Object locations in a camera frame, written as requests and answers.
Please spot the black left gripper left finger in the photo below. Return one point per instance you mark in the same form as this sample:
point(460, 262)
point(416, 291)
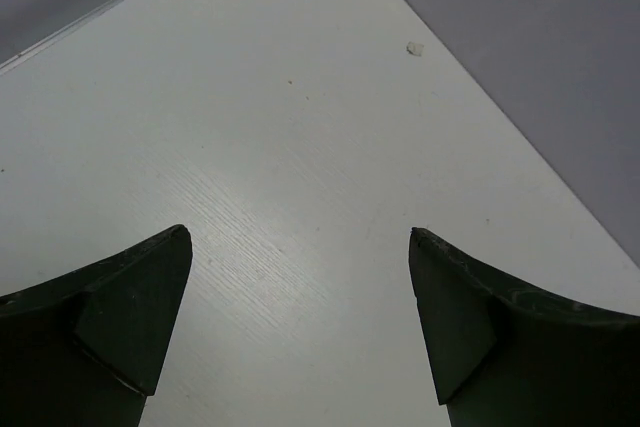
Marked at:
point(87, 348)

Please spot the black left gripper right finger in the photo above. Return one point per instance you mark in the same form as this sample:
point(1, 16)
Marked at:
point(504, 352)

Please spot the small white tape scrap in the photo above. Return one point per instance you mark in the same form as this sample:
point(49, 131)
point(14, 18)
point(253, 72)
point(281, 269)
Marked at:
point(415, 49)

